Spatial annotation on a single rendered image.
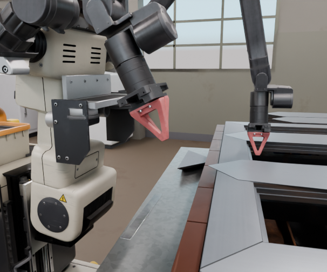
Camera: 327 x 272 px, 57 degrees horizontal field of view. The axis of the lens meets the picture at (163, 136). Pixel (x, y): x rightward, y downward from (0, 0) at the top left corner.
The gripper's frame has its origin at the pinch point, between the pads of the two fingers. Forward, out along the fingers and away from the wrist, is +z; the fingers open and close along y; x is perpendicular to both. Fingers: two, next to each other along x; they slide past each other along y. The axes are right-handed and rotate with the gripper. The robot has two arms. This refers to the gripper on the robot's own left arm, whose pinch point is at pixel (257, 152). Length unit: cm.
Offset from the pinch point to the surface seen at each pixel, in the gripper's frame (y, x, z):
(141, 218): -15.5, 33.6, 20.7
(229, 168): -16.9, 8.5, 4.2
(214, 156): 1.9, 13.8, 2.1
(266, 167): -13.9, -1.4, 3.7
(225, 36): 336, 26, -156
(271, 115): 89, -13, -20
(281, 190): -25.9, -3.9, 8.0
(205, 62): 347, 54, -123
